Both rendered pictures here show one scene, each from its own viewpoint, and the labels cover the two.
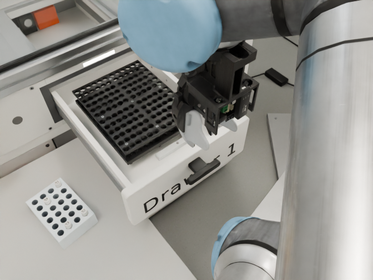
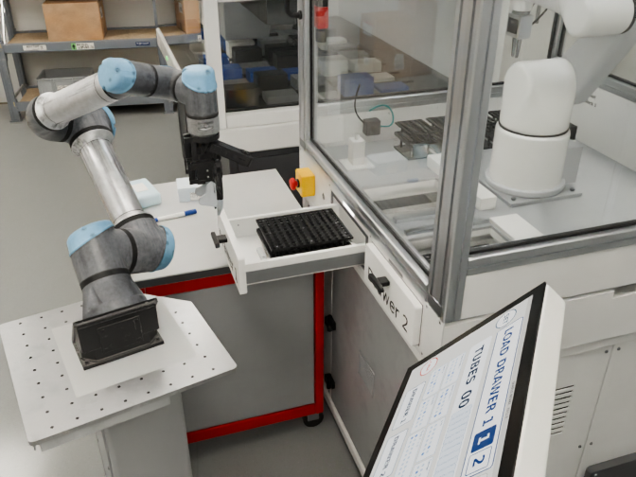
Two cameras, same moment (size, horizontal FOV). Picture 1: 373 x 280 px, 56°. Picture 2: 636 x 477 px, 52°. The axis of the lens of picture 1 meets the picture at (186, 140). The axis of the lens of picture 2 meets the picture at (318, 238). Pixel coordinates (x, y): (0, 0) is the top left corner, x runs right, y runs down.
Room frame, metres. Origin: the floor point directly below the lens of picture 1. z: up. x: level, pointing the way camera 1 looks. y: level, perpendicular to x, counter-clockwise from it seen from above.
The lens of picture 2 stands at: (1.12, -1.31, 1.75)
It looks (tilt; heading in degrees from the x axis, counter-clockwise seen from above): 30 degrees down; 111
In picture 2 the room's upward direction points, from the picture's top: straight up
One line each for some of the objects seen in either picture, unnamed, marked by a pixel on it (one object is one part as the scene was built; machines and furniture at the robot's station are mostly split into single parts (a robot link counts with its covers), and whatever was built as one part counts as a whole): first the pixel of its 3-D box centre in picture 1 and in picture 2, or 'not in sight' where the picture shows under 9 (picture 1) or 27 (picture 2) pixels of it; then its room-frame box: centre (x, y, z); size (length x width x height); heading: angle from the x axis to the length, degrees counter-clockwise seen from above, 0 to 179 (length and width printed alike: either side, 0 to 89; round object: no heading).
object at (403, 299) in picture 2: not in sight; (390, 291); (0.83, -0.05, 0.87); 0.29 x 0.02 x 0.11; 129
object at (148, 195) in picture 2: not in sight; (140, 193); (-0.15, 0.35, 0.78); 0.15 x 0.10 x 0.04; 143
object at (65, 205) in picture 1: (61, 211); not in sight; (0.34, 0.26, 0.78); 0.12 x 0.08 x 0.04; 46
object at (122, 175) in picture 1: (131, 110); (307, 238); (0.55, 0.12, 0.86); 0.40 x 0.26 x 0.06; 39
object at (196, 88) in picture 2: not in sight; (199, 91); (0.35, -0.03, 1.30); 0.09 x 0.08 x 0.11; 160
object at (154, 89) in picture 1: (134, 111); (303, 238); (0.54, 0.12, 0.87); 0.22 x 0.18 x 0.06; 39
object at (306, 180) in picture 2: not in sight; (304, 182); (0.41, 0.44, 0.88); 0.07 x 0.05 x 0.07; 129
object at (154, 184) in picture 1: (190, 168); (230, 248); (0.38, -0.01, 0.87); 0.29 x 0.02 x 0.11; 129
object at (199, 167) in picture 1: (199, 167); (220, 238); (0.36, -0.02, 0.91); 0.07 x 0.04 x 0.01; 129
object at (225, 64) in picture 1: (216, 75); (203, 156); (0.34, -0.04, 1.14); 0.09 x 0.08 x 0.12; 39
